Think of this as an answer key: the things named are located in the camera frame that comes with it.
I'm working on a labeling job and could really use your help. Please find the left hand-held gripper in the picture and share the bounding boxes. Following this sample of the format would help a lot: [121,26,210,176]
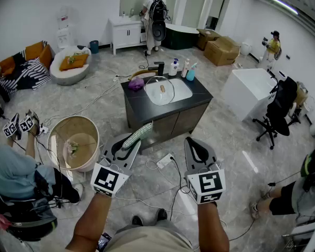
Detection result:
[90,134,142,198]

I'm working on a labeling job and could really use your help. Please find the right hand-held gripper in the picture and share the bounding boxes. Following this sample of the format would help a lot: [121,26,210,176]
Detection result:
[184,136,227,205]

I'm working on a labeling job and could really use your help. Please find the glass pot lid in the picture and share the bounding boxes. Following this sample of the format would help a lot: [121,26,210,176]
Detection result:
[144,75,176,107]

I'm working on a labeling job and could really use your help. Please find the person's right forearm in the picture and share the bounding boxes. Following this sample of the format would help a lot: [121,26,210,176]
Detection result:
[196,202,230,252]

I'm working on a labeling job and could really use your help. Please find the person's left forearm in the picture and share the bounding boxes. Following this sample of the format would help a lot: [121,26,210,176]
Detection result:
[65,192,117,252]

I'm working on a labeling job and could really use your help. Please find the round beige tub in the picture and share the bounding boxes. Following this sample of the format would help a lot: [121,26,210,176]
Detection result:
[47,115,101,173]

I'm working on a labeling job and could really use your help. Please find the pink flower bunch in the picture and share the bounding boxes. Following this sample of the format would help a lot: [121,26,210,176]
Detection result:
[65,140,80,158]

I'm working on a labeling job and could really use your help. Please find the dark sink cabinet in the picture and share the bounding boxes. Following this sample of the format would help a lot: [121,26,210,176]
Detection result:
[120,71,214,152]

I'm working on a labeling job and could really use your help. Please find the purple cloth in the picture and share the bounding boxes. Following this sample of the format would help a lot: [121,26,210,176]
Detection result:
[128,76,145,92]

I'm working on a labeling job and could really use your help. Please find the person's right black shoe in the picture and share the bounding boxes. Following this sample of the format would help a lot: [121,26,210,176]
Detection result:
[155,208,169,222]

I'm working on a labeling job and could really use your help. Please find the white sink basin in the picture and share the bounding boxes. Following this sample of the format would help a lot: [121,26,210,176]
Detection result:
[144,77,194,105]

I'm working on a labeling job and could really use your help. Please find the white bathtub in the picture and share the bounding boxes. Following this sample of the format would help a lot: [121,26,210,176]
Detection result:
[220,67,278,122]

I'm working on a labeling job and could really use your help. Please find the blue spray bottle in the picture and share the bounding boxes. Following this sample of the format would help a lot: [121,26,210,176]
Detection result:
[185,62,198,82]

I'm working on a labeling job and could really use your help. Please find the white pink bottle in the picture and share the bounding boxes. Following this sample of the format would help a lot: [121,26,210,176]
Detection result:
[180,58,191,79]

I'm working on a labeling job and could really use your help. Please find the person's beige shorts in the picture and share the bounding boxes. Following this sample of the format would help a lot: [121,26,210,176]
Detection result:
[102,218,201,252]

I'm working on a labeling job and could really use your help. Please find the black phone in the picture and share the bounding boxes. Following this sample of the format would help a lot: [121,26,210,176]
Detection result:
[97,232,113,252]

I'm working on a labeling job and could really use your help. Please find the black faucet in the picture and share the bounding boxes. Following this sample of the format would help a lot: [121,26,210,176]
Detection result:
[147,61,165,77]

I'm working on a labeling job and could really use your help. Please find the white pump bottle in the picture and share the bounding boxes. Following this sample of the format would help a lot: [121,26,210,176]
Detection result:
[168,58,180,77]

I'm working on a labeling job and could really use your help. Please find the round white armchair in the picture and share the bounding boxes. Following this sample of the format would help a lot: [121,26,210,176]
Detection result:
[49,45,92,86]

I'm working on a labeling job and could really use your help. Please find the black office chair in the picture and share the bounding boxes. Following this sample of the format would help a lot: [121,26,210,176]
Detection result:
[252,76,299,150]

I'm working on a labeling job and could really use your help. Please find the orange cushion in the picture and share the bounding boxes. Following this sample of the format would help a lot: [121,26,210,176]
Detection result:
[58,53,90,72]

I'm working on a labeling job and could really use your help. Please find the large cardboard box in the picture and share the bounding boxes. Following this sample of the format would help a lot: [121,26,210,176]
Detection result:
[203,36,241,67]

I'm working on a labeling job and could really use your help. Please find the teal waste bin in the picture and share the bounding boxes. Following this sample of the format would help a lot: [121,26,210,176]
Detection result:
[89,39,100,55]

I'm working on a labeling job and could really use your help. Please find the white vanity cabinet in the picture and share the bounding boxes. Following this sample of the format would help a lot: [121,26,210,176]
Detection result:
[108,15,148,56]

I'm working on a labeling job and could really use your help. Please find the white toilet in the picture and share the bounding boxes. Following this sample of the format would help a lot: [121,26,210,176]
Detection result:
[239,38,254,57]

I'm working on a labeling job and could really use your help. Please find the brown bag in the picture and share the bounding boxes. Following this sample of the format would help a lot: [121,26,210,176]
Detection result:
[295,81,309,108]

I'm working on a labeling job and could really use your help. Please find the black white striped blanket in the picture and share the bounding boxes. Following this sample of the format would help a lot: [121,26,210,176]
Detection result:
[0,57,53,95]

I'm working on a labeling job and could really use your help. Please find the dark green bathtub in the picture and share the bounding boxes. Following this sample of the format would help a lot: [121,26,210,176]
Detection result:
[161,22,201,50]

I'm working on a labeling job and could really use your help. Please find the black toilet seat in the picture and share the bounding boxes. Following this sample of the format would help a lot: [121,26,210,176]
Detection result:
[151,20,167,43]

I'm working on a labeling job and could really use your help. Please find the white water dispenser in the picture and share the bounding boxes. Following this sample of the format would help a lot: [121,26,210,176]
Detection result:
[55,6,76,50]

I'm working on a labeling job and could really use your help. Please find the orange sofa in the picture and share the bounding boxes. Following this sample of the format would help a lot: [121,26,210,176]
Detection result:
[0,40,54,77]

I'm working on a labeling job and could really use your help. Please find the white table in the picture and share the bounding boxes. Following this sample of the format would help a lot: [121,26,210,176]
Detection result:
[281,218,315,252]

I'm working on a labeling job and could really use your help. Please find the black backpack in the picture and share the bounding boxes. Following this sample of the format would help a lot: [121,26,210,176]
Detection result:
[148,0,169,22]

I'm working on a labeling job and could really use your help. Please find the ceiling light tube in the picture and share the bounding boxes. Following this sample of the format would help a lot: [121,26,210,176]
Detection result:
[262,0,300,16]

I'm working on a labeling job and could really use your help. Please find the black cable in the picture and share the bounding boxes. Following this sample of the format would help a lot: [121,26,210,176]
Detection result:
[169,156,191,222]

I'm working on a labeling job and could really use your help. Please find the long white cable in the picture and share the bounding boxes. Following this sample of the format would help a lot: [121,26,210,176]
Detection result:
[43,72,122,126]

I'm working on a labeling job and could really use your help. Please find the brown curved hose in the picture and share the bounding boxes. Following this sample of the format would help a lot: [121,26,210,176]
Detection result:
[128,69,159,81]

